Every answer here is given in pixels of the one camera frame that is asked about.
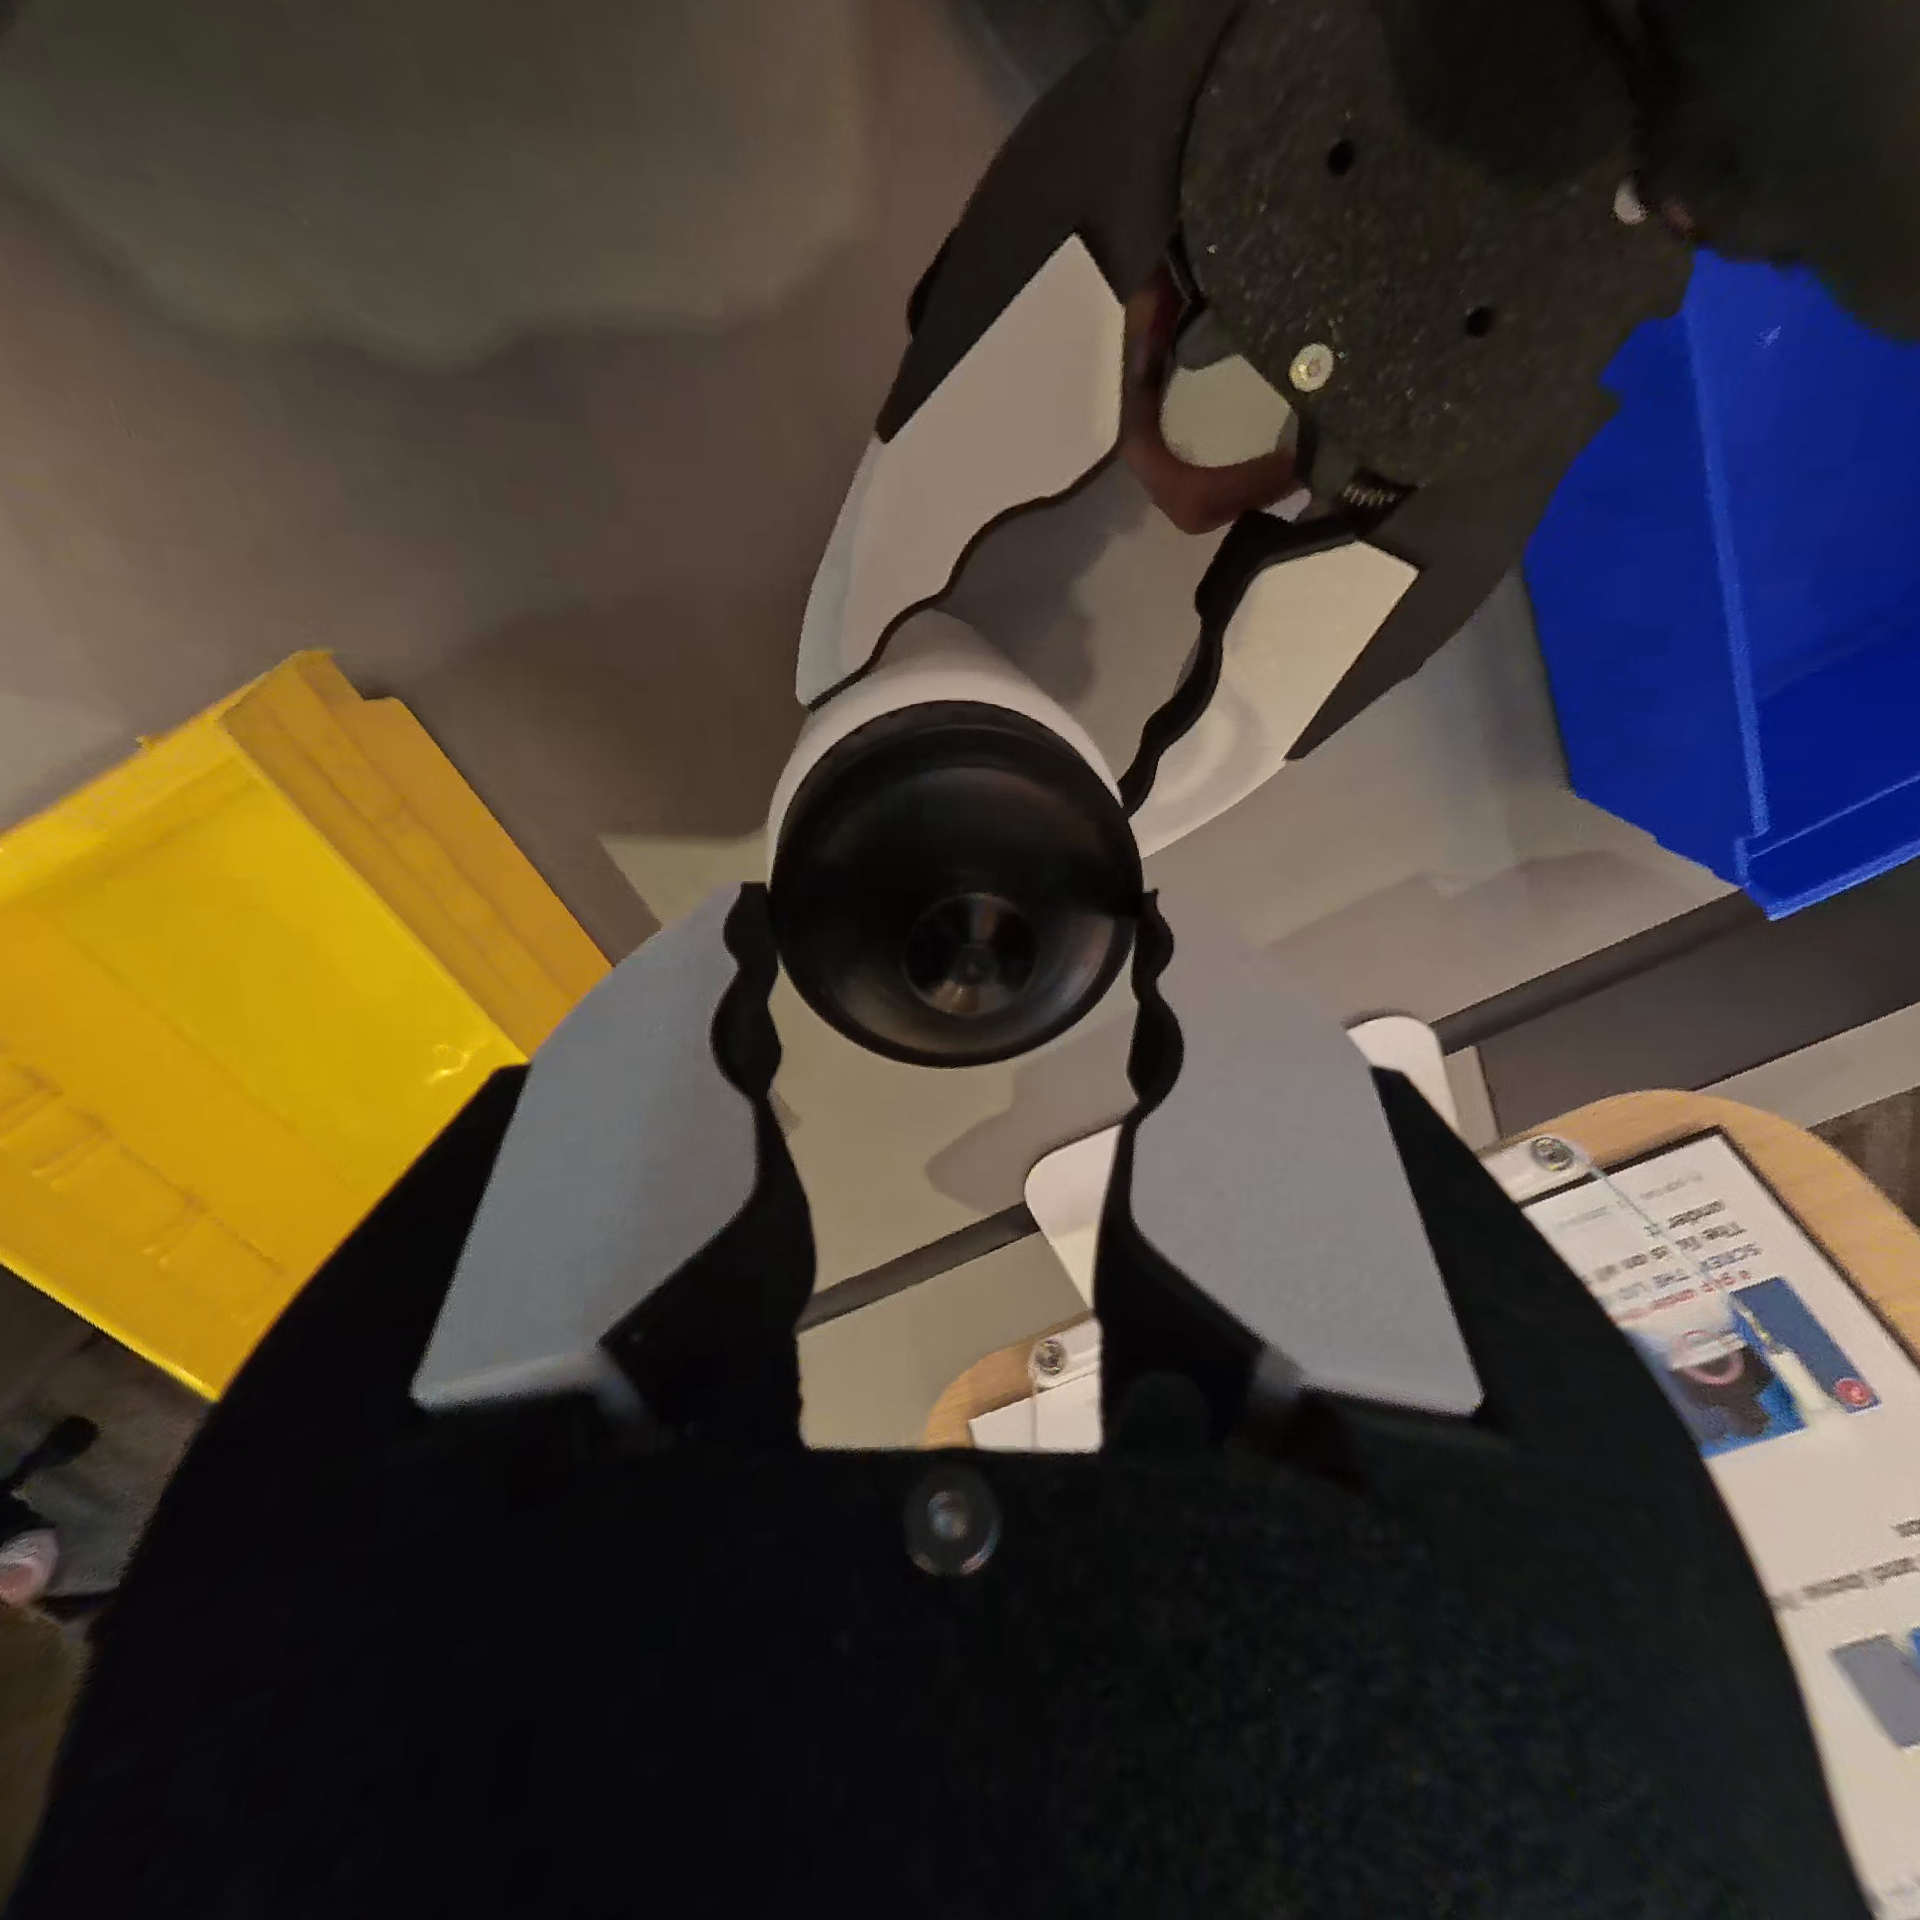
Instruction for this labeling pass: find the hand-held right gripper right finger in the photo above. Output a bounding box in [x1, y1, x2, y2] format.
[1092, 891, 1488, 1450]

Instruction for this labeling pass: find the printed instruction sheet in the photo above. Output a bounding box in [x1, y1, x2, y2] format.
[1516, 1131, 1920, 1920]

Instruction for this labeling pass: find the instruction sheet on stand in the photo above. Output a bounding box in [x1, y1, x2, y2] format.
[920, 1017, 1920, 1920]

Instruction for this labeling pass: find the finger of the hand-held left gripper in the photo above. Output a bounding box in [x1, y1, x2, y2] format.
[1118, 510, 1421, 867]
[795, 231, 1129, 711]

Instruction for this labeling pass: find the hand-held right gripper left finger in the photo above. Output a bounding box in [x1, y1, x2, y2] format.
[411, 882, 819, 1450]

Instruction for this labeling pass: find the blue plastic bin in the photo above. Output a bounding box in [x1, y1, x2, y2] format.
[1523, 247, 1920, 921]

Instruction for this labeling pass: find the yellow plastic bin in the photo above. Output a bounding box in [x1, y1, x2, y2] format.
[0, 646, 614, 1402]

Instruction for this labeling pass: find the black bottle lid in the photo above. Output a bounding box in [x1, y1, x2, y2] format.
[768, 702, 1145, 1070]

